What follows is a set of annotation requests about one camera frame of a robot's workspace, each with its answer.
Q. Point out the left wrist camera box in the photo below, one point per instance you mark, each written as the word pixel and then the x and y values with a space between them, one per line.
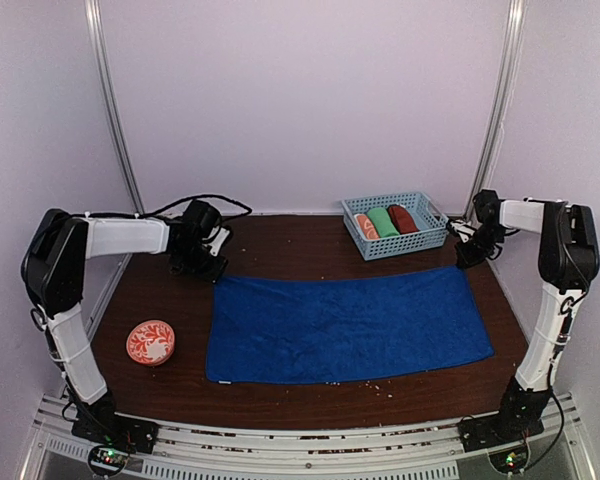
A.
pixel 199 220

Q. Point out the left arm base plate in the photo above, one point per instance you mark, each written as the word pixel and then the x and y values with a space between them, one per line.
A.
pixel 123 433

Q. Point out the aluminium frame post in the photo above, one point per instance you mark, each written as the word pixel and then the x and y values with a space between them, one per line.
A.
pixel 112 115
pixel 504 87

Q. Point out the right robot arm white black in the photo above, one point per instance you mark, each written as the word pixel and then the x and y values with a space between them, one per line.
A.
pixel 568 262

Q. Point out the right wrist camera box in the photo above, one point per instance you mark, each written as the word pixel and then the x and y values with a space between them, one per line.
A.
pixel 486 205

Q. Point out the front aluminium rail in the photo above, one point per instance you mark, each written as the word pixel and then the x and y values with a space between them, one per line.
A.
pixel 430 450

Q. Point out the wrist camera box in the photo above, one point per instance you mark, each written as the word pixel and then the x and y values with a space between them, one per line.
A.
pixel 486 205
pixel 199 220

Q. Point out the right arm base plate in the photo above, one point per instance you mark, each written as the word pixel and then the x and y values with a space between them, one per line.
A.
pixel 477 433

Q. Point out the left aluminium frame post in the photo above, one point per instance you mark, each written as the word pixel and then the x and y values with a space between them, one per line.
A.
pixel 112 115

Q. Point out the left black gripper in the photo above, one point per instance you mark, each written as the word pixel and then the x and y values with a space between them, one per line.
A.
pixel 212 274

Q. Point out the right aluminium frame post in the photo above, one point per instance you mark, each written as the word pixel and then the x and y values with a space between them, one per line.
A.
pixel 504 87

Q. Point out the light blue plastic basket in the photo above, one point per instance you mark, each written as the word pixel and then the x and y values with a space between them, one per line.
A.
pixel 429 220

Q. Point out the brown towel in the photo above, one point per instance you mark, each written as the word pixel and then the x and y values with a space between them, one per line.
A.
pixel 402 219

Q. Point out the orange white rolled towel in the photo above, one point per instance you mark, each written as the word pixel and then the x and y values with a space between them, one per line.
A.
pixel 367 227

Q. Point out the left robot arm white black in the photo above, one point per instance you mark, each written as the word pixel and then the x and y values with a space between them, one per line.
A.
pixel 53 272

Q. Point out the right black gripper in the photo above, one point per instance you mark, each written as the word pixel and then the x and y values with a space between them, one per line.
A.
pixel 468 258

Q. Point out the green rolled towel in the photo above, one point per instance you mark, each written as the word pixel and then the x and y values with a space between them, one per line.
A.
pixel 382 222

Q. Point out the orange patterned bowl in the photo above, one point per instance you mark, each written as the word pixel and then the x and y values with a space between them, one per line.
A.
pixel 151 343

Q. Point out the blue towel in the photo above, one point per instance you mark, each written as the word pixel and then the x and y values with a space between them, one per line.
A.
pixel 334 331

